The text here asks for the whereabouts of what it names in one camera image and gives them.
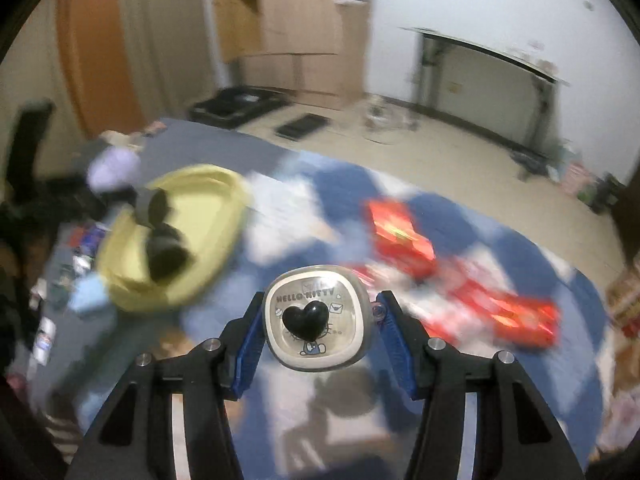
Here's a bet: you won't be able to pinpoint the red white cigarette carton 20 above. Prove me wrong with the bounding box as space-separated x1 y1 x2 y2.
445 258 561 350

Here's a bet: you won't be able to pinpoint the black and white foam cylinder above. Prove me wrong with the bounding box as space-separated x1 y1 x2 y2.
144 223 191 283

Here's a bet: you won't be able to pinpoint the Hello Kitty square tin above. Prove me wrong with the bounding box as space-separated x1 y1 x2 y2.
262 264 374 373

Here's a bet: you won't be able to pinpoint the red cigarette box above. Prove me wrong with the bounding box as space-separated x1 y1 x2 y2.
366 200 437 281

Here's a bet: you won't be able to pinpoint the grey bed sheet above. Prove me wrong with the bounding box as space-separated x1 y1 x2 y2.
28 120 286 401

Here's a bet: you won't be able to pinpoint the blue and white checkered rug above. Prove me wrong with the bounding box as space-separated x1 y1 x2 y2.
29 148 616 480

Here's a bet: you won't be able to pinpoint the yellow plastic tray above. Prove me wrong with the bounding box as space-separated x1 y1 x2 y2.
96 165 250 313

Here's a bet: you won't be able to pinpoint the orange wooden door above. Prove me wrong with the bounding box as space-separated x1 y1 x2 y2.
55 0 144 139

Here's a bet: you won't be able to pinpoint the black open case on floor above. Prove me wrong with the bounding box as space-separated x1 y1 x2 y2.
188 86 291 130

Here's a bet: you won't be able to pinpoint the beige curtain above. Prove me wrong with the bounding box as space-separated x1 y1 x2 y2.
1 0 216 172

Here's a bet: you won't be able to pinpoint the bags under table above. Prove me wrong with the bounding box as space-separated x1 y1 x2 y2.
547 140 625 214

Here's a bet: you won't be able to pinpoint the black flat pad on floor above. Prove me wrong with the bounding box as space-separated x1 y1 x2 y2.
276 114 330 141

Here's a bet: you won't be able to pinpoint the wooden cabinet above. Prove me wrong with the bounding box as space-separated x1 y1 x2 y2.
213 0 370 110

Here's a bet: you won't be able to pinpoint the black folding table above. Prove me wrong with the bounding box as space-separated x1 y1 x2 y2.
405 27 568 154

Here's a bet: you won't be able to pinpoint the white power strip with cable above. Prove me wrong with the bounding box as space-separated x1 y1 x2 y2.
361 94 419 146

